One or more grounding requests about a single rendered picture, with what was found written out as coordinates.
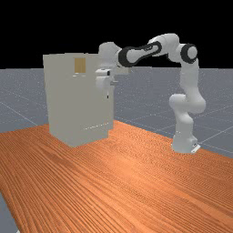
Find pale cabinet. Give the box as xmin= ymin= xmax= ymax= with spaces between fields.
xmin=42 ymin=53 xmax=116 ymax=148

